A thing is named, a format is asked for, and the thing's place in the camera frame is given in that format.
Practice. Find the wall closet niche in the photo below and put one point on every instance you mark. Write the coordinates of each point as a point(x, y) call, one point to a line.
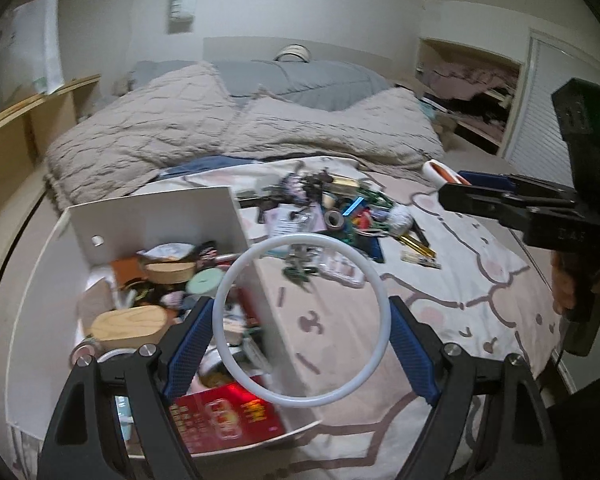
point(430, 55)

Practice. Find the blue cloth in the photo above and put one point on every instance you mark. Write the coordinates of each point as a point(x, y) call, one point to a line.
point(205, 166)

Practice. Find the white hanging paper bag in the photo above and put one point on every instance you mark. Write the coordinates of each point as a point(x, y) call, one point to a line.
point(182, 2)

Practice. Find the mint green round case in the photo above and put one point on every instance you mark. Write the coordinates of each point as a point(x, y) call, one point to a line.
point(205, 282)

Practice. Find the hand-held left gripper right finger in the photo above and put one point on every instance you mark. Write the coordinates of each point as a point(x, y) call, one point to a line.
point(412, 350)

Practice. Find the cyan striped pack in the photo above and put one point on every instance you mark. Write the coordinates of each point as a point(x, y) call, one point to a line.
point(353, 207)

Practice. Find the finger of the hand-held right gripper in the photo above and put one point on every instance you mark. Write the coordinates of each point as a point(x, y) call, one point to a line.
point(485, 178)
point(480, 202)

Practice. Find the white cap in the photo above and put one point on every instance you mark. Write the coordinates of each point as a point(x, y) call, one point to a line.
point(292, 53)

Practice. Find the pale headboard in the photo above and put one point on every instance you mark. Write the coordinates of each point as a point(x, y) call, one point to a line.
point(360, 55)

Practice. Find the white printed tube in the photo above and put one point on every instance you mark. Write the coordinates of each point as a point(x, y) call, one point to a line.
point(421, 261)

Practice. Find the pink cartoon bed sheet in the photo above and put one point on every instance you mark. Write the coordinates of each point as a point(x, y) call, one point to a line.
point(340, 350)

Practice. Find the white red-lined scissors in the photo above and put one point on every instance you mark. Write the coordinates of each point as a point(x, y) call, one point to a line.
point(440, 171)

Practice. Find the beige textured blanket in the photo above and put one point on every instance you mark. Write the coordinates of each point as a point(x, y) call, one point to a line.
point(180, 120)

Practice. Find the white text leaflet packet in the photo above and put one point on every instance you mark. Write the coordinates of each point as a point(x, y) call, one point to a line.
point(285, 227)

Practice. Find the grey duvet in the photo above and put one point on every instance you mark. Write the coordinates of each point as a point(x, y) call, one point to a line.
point(310, 85)

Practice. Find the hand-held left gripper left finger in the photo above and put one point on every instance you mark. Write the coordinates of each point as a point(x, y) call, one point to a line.
point(190, 345)

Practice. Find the pile of clothes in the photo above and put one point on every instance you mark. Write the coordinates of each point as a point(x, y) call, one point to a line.
point(467, 77)

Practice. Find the wooden oval box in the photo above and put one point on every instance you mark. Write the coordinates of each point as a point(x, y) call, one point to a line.
point(167, 273)
point(125, 329)

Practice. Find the pinkish soap block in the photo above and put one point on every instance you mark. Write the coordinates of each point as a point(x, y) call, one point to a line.
point(97, 301)

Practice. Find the gold small box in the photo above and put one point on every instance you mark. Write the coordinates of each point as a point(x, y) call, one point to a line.
point(345, 183)

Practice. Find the brown tape roll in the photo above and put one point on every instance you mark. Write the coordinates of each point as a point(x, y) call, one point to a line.
point(334, 219)

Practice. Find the white crumpled ball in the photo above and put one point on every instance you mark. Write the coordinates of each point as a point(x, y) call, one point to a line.
point(399, 220)

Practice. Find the large white shopping bag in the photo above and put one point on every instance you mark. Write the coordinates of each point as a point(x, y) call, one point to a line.
point(35, 45)

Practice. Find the person's right hand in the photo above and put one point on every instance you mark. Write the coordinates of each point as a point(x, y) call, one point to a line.
point(562, 285)

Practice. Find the brown leather wallet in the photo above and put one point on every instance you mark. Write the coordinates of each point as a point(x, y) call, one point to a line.
point(127, 270)

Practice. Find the beige bandage roll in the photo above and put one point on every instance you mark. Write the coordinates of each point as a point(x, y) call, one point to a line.
point(82, 346)

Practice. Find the wooden shelf unit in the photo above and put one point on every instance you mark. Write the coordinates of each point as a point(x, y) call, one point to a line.
point(25, 150)

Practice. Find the white louvered door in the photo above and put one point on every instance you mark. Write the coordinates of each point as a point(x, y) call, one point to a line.
point(540, 110)

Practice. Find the person's black pants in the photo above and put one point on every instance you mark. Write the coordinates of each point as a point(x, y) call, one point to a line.
point(590, 425)

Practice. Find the red printed carton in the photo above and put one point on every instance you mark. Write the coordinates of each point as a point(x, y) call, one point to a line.
point(225, 417)

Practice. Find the white cardboard box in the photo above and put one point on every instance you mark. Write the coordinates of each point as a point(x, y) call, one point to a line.
point(170, 215)

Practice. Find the green clips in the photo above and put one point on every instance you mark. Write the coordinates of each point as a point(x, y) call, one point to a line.
point(297, 276)

